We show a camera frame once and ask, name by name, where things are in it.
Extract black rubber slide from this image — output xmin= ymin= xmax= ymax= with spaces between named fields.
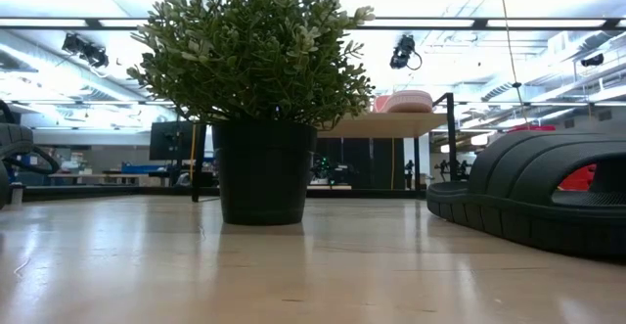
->
xmin=425 ymin=128 xmax=626 ymax=259

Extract black partition panels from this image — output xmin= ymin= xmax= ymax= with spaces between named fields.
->
xmin=315 ymin=136 xmax=407 ymax=191

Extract green plant in black pot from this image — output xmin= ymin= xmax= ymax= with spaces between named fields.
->
xmin=125 ymin=0 xmax=377 ymax=226

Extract black plastic pot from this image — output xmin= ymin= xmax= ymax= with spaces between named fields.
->
xmin=191 ymin=92 xmax=459 ymax=204

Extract black monitor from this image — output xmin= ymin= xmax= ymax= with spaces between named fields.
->
xmin=149 ymin=120 xmax=206 ymax=162

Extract black overhead beam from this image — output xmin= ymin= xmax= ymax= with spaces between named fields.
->
xmin=0 ymin=16 xmax=626 ymax=32

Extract black ceiling camera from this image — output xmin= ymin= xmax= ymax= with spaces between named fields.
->
xmin=388 ymin=33 xmax=424 ymax=71
xmin=61 ymin=32 xmax=111 ymax=69

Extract thin hanging cord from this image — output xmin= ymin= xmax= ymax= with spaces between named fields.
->
xmin=498 ymin=0 xmax=530 ymax=125

